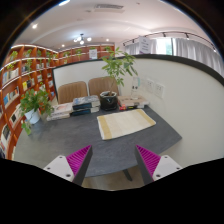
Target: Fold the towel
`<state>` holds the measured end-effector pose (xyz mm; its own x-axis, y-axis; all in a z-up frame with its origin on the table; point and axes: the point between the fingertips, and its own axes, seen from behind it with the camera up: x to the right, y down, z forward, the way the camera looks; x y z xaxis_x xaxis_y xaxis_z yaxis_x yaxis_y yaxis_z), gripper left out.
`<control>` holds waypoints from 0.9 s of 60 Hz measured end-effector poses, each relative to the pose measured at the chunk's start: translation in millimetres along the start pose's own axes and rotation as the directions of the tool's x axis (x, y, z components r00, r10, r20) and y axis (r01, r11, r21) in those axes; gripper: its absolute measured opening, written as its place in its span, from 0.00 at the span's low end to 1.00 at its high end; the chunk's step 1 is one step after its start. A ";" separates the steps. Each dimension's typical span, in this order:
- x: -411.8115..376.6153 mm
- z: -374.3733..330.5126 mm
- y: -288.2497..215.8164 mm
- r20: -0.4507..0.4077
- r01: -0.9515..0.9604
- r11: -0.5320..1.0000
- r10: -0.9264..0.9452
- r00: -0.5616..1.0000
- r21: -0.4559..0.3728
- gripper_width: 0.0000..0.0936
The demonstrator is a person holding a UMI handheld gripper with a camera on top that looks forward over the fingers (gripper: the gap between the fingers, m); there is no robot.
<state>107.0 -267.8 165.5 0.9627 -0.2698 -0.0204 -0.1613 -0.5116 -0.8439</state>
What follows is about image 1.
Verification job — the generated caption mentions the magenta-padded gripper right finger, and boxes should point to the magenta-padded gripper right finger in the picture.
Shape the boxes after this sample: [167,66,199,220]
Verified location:
[134,144,183,186]

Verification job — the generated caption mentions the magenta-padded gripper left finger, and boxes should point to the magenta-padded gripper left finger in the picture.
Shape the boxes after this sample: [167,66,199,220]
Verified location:
[43,144,94,187]

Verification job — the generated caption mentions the cream and yellow striped towel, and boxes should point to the cream and yellow striped towel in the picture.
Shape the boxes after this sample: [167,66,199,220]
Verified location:
[96,108,157,141]

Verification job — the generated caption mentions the white hardcover book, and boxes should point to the white hardcover book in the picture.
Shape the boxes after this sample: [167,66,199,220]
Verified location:
[46,112,72,122]
[49,102,74,116]

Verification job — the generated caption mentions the ivy plant in white pot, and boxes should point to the ivy plant in white pot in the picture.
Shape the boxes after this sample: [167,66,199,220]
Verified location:
[18,87,54,136]

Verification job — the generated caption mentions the beige large book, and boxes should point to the beige large book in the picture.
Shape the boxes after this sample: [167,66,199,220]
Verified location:
[117,95,150,108]

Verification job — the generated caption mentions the tan upholstered chair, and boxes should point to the tan upholstered chair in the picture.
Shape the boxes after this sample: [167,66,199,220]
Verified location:
[87,76,120,98]
[57,80,89,105]

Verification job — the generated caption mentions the small tree in black pot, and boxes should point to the small tree in black pot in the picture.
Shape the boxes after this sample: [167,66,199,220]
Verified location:
[99,46,139,112]

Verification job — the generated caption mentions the clear acrylic sign stand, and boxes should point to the clear acrylic sign stand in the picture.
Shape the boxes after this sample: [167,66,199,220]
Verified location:
[130,76,142,100]

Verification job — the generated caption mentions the orange wooden bookshelf unit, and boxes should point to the orange wooden bookshelf unit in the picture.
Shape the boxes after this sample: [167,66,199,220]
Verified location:
[0,43,116,160]

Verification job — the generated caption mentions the white curtain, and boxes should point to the white curtain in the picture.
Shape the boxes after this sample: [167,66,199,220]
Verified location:
[124,37,224,78]

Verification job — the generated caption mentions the hanging white and purple banner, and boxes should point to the hanging white and purple banner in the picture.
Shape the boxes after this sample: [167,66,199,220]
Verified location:
[138,35,152,55]

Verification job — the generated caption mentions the ceiling chandelier with round bulbs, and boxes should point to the ceiling chandelier with round bulbs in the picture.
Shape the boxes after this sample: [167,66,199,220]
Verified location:
[73,33,93,46]

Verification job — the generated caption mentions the ceiling air vent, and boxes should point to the ceiling air vent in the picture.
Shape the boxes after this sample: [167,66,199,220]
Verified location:
[93,3,125,13]

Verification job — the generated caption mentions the white wall socket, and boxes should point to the white wall socket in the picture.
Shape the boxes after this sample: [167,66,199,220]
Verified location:
[154,82,166,99]
[145,78,155,94]

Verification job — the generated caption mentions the black track light rail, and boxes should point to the black track light rail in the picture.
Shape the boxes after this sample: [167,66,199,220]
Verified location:
[122,30,217,53]

